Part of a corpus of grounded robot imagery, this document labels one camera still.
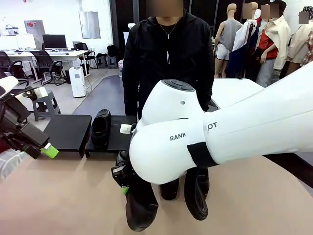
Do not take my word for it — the mannequin in cream jacket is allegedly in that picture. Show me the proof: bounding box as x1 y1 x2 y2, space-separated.
265 0 291 79

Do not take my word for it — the black backpack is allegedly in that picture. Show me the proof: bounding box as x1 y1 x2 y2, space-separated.
107 44 121 58

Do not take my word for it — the black office chair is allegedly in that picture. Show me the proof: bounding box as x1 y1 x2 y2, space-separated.
0 51 30 85
31 50 67 86
74 43 98 69

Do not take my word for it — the white air purifier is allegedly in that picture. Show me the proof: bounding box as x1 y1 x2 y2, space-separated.
68 66 87 98

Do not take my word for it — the mannequin in grey tank top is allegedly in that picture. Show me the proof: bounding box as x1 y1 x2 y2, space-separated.
213 2 244 74

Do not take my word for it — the grey wall cabinet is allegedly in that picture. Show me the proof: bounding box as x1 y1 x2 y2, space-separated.
78 11 101 39

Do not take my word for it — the white lit monitor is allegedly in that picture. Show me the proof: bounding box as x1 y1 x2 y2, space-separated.
16 34 37 50
0 35 18 51

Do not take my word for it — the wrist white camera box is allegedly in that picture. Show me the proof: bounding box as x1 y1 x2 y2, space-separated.
23 87 47 101
119 123 134 135

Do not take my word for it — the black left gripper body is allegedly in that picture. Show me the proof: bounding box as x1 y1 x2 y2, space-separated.
0 96 50 150

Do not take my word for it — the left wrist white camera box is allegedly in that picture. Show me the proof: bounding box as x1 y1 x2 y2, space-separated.
23 87 47 101

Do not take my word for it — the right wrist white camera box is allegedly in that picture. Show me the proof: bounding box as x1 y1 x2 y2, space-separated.
119 123 134 135

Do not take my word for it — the silver cross necklace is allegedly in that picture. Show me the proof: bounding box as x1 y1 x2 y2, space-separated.
158 21 178 40

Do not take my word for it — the person's right forearm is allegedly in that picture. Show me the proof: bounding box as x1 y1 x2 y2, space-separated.
122 78 141 117

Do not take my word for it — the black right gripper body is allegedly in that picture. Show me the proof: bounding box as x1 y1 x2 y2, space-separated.
116 150 141 187

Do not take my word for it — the white plastic sheet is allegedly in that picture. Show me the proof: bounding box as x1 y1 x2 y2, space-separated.
0 150 26 181

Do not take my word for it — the long white office desk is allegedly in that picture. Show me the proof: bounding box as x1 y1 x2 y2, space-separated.
0 49 92 81

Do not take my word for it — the red cloth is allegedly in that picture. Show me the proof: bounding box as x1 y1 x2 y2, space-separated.
0 139 15 154

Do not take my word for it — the black shoe stand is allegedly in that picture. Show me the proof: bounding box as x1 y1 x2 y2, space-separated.
84 115 137 158
43 114 92 159

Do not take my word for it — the person in black jacket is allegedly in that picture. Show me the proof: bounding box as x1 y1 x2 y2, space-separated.
122 11 216 123

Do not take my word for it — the person's left forearm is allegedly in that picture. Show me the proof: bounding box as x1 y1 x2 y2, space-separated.
200 73 216 112

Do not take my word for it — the mannequin in white navy jacket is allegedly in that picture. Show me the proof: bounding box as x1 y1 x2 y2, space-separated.
224 1 260 79

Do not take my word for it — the black leather loafer shoe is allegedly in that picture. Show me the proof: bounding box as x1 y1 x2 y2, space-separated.
184 168 211 221
159 180 181 201
125 180 159 232
90 108 112 148

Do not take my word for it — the black computer monitor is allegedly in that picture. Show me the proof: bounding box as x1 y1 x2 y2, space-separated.
42 34 67 49

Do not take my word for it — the mannequin in red top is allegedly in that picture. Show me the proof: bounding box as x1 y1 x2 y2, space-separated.
254 9 279 84

